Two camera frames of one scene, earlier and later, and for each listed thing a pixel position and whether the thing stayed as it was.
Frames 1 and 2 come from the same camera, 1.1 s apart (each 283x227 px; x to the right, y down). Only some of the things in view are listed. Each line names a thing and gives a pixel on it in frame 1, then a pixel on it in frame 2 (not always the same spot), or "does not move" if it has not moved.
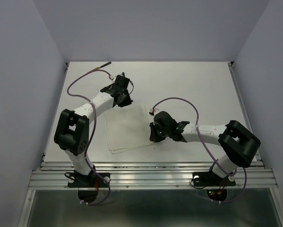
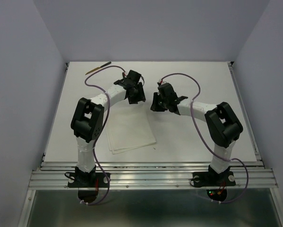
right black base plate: [210, 179] does not move
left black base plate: [91, 180] does not move
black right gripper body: [158, 134] → [159, 104]
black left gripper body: [126, 100] → [138, 94]
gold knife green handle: [104, 65] does not move
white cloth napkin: [127, 128] does not move
